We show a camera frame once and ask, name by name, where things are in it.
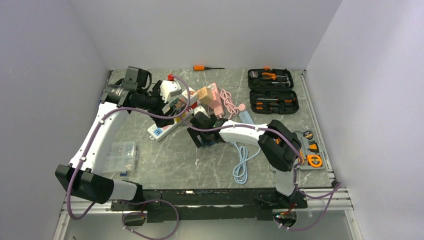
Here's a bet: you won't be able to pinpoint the clear plastic screw box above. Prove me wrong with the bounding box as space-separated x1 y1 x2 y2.
103 141 137 173

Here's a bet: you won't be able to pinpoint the orange pliers in case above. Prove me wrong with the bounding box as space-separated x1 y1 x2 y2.
260 72 288 82

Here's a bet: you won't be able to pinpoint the dark blue cube socket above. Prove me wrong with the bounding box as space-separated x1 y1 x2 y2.
200 140 216 147

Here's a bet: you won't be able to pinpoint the black tool case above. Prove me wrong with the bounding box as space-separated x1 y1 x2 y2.
247 67 300 115

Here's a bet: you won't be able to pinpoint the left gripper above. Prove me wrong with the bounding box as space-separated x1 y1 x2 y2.
137 81 177 128

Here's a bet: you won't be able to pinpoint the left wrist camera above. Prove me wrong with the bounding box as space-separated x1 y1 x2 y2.
159 74 183 103

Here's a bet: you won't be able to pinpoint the pink power strip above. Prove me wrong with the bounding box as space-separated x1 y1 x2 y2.
207 82 224 117

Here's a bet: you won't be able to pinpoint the beige cube socket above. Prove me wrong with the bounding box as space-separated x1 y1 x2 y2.
197 86 214 105

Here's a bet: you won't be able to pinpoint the light blue power cable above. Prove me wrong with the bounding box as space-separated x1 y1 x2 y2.
232 142 263 185

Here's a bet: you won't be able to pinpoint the pink power cable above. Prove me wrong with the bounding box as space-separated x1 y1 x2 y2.
219 88 240 117

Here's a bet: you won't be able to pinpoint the grey tool tray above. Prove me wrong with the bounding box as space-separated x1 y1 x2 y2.
293 129 326 171

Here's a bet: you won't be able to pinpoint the white power strip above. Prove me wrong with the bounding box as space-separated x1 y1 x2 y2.
147 108 196 141

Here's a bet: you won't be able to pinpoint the pink round plug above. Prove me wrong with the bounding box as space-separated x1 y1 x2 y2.
238 103 247 112

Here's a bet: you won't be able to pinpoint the orange handled screwdriver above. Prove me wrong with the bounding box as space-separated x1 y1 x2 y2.
192 65 224 72

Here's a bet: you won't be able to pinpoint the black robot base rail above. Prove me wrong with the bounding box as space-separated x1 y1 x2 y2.
110 187 308 223

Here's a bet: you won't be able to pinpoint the light blue power strip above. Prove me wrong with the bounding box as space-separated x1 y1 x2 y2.
238 110 254 125

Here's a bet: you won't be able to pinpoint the yellow tape measure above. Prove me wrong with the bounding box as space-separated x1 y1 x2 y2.
306 154 323 168

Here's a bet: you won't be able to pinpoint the green cube socket lion print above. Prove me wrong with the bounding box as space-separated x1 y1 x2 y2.
169 98 186 115

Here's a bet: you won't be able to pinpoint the white cube socket tiger print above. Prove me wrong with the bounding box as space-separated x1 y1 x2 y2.
181 88 198 107

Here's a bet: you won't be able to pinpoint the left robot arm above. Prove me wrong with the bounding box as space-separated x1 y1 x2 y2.
55 66 182 210

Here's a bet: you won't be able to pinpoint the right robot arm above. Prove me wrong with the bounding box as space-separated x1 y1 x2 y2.
187 112 303 208

